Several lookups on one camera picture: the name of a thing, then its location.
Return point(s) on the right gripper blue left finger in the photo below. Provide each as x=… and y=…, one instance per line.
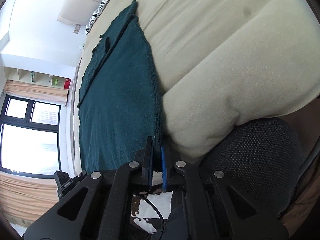
x=99, y=206

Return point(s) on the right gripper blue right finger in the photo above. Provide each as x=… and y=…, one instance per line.
x=214, y=206

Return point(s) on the dark green knit sweater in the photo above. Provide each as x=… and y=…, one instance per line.
x=119, y=99

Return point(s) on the black mesh office chair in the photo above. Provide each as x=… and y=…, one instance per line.
x=264, y=157

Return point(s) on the black framed window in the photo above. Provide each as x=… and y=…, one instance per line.
x=30, y=138

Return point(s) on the beige curtain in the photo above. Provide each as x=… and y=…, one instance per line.
x=36, y=92

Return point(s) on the red storage box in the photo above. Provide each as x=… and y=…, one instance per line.
x=67, y=84

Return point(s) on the beige bed with sheet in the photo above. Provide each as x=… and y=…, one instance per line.
x=223, y=63

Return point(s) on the zebra print pillow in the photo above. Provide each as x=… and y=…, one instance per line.
x=96, y=14

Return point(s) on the cream padded headboard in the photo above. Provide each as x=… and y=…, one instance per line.
x=77, y=12

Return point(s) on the small black camera box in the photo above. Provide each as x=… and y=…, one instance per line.
x=65, y=183

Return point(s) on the white wall shelf unit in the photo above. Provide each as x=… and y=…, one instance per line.
x=33, y=77

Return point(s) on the wall switch panel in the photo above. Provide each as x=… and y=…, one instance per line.
x=77, y=29

